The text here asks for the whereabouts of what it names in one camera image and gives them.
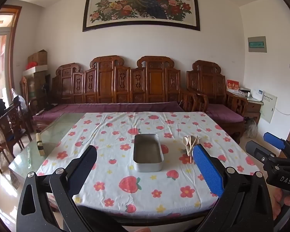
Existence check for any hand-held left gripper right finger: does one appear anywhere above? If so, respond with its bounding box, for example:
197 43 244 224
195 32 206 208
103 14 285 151
192 143 274 232

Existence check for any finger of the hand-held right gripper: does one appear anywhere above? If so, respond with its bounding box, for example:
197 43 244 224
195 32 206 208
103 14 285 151
263 132 290 161
245 140 284 172

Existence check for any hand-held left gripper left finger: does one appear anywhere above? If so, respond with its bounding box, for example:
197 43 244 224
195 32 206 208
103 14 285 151
16 145 98 232

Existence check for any brown wooden chopstick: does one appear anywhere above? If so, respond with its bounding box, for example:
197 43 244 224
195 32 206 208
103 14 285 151
190 135 199 164

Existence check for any cream plastic fork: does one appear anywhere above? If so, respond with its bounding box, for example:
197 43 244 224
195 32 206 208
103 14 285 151
188 135 195 155

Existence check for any rectangular metal tray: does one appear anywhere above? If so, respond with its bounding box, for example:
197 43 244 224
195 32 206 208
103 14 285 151
133 134 164 172

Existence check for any grey duster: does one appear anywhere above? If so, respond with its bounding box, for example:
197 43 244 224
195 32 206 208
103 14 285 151
244 117 258 138

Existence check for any floral strawberry tablecloth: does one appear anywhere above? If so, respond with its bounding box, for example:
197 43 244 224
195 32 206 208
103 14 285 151
36 112 257 219

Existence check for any wooden side table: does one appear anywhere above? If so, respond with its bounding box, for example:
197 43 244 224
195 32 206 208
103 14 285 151
244 97 264 126

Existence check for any white desk device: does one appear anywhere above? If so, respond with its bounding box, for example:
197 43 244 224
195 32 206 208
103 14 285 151
252 88 264 101

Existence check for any red card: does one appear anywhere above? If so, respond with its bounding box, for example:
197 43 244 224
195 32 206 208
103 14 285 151
226 79 240 93

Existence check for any dark wooden chair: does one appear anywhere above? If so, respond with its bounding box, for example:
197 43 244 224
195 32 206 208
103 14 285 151
0 100 33 150

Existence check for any carved wooden armchair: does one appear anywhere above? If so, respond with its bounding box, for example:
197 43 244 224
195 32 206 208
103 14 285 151
186 60 248 144

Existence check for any clear plastic bag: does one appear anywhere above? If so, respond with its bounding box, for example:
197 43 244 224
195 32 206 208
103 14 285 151
12 88 27 112

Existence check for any large box with white lid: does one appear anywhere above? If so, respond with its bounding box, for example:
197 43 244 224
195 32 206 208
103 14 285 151
23 65 49 102

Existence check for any carved wooden sofa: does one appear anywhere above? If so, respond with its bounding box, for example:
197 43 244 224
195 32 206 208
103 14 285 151
28 55 201 133

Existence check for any brown cardboard box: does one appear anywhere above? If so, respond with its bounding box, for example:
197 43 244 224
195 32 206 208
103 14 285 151
28 50 48 66

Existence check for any framed peacock painting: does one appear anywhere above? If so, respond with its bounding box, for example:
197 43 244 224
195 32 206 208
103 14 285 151
82 0 200 32

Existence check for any white wall panel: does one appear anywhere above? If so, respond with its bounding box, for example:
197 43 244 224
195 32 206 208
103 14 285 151
259 92 278 124

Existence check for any grey wall box green label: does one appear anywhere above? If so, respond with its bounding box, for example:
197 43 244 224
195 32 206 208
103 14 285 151
247 36 267 53

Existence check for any wooden door frame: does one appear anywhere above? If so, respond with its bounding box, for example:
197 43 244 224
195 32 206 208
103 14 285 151
0 5 22 107

